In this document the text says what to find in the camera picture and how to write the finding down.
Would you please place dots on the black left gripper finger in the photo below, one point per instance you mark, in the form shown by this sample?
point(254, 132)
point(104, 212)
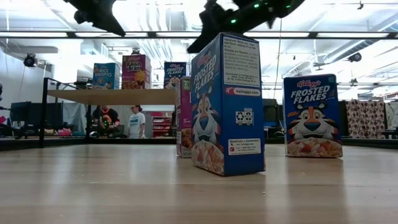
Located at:
point(105, 17)

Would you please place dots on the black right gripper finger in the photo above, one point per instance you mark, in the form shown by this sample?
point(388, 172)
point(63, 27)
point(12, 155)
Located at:
point(211, 39)

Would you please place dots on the Frosted Flakes cereal box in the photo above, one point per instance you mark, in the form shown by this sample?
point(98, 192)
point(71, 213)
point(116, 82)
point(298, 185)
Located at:
point(239, 124)
point(311, 124)
point(174, 71)

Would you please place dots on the Rice Krispies cereal box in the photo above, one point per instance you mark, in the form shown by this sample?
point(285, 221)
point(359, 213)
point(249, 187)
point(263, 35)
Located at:
point(104, 76)

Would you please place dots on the Raisin Bran cereal box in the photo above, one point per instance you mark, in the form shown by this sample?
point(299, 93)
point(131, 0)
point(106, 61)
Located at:
point(183, 118)
point(135, 73)

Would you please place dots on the black monitor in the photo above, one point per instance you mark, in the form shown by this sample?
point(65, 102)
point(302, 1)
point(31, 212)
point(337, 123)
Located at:
point(21, 113)
point(272, 113)

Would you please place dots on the red storage shelving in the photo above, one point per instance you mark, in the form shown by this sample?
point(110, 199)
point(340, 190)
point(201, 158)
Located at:
point(161, 124)

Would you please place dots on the person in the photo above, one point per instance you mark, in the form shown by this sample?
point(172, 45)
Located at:
point(107, 119)
point(136, 123)

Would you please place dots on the black hanging camera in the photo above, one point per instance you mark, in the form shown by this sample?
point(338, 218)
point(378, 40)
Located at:
point(135, 51)
point(355, 57)
point(30, 60)

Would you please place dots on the wooden shelf with black frame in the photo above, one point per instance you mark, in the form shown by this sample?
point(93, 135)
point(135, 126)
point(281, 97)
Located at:
point(109, 97)

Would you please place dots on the black aluminium table frame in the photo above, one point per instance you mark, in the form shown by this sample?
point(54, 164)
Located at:
point(367, 143)

